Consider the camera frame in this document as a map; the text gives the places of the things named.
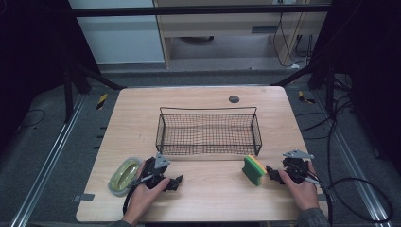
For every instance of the green and yellow sponge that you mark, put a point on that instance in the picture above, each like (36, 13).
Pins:
(253, 170)

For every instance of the person's left hand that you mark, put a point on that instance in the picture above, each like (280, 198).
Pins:
(142, 198)

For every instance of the black horizontal frame bar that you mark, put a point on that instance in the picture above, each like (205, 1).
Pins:
(189, 10)

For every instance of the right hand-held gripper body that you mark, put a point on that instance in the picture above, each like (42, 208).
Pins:
(294, 168)

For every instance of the black metal stand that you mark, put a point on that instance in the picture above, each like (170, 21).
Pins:
(68, 94)
(329, 91)

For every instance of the light wooden desk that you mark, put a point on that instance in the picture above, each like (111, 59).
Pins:
(220, 23)

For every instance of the person's right hand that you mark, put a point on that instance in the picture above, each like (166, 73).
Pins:
(304, 195)

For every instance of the yellow and black floor tape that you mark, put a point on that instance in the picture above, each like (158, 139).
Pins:
(101, 101)
(304, 98)

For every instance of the black curtain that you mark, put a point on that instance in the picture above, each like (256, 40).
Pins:
(28, 63)
(372, 78)

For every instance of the aluminium floor rail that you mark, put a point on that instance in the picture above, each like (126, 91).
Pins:
(47, 164)
(356, 176)

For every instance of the white cabinet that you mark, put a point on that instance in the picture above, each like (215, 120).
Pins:
(119, 38)

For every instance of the grey round table grommet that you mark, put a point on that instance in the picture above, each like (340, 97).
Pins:
(234, 99)

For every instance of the dark object under desk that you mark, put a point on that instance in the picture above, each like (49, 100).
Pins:
(197, 39)

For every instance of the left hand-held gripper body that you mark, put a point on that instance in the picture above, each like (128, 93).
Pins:
(151, 171)

